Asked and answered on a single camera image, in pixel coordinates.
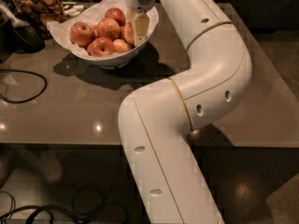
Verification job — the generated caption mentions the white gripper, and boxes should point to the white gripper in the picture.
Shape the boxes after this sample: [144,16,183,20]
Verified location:
[125,0,155,46]

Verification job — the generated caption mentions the red apple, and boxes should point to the red apple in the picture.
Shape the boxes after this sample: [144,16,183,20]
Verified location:
[121,21,135,45]
[87,37,115,57]
[70,21,93,48]
[96,18,121,41]
[105,7,126,26]

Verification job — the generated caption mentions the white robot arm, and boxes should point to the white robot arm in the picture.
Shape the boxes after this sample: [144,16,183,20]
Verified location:
[118,0,252,224]

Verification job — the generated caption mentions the red apple back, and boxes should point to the red apple back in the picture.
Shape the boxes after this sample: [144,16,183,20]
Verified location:
[105,7,126,26]

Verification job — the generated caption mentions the small yellowish apple front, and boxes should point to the small yellowish apple front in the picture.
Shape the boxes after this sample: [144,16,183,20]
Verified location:
[113,39,132,54]

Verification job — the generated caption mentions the small red apple hidden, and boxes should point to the small red apple hidden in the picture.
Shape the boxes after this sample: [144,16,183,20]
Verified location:
[93,26,98,38]

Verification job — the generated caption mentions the white bowl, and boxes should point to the white bowl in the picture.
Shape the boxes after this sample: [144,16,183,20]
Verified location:
[59,0,160,70]

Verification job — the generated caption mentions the small white items behind bowl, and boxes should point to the small white items behind bowl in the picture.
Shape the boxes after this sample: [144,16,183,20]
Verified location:
[64,3,84,17]

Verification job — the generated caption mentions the white paper liner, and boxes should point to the white paper liner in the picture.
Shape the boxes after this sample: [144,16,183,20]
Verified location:
[46,0,132,58]

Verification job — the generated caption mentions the glass jar of dried snacks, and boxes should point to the glass jar of dried snacks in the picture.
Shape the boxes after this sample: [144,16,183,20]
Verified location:
[13,0,66,39]

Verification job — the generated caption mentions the black round appliance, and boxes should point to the black round appliance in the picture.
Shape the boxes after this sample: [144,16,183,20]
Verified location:
[13,25,45,53]

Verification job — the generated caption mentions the black cable on table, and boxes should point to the black cable on table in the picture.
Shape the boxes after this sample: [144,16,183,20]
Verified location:
[0,68,49,105]

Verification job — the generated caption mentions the black cables on floor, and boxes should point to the black cables on floor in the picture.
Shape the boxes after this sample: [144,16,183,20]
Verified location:
[0,159,129,224]

